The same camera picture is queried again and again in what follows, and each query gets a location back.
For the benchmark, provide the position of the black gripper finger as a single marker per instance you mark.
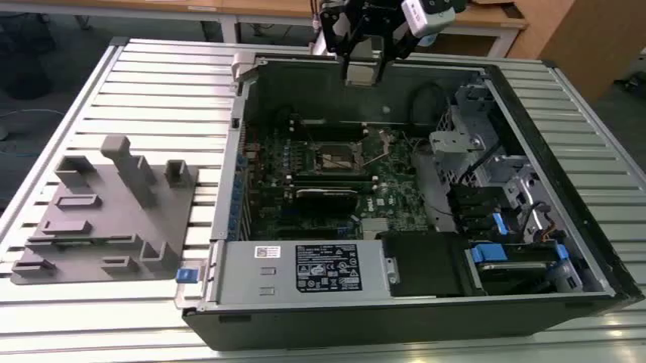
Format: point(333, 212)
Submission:
point(349, 56)
point(389, 49)

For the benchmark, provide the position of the silver CPU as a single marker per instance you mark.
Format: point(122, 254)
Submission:
point(364, 73)

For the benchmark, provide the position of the CPU socket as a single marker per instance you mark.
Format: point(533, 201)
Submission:
point(336, 160)

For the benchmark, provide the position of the pale blue teach pendant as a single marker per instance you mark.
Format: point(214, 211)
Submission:
point(428, 41)

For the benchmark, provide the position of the wooden desk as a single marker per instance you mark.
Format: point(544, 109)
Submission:
point(485, 22)
point(101, 9)

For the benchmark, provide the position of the grey case latch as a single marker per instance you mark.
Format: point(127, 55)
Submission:
point(243, 66)

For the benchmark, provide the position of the perforated metal drive cage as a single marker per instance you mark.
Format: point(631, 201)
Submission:
point(465, 113)

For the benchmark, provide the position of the green RAM stick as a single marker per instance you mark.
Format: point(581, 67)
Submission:
point(329, 185)

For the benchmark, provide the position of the green motherboard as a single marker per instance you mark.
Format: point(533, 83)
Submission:
point(398, 196)

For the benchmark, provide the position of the black graphics card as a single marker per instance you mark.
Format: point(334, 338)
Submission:
point(324, 204)

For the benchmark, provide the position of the wooden cabinet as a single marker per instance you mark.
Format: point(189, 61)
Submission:
point(596, 38)

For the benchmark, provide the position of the silver chipset heatsink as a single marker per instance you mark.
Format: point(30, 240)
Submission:
point(376, 225)

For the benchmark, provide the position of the black disk bay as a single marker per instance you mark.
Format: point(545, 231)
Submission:
point(474, 206)

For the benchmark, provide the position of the blue disk carrier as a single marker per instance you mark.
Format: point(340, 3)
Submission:
point(498, 224)
point(488, 252)

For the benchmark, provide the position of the grey power supply unit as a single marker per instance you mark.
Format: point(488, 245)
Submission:
point(242, 272)

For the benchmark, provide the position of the hard disk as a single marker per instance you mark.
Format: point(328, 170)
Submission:
point(510, 266)

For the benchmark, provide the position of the grey parts rack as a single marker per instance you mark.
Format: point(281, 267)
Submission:
point(117, 234)

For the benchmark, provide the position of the blue plastic latch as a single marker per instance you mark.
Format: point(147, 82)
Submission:
point(187, 275)

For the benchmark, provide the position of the black PC case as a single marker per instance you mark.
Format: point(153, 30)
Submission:
point(353, 329)

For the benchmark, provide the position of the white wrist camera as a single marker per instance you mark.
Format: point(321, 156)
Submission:
point(429, 15)

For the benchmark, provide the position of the silver metal bracket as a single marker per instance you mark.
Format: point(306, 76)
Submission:
point(449, 143)

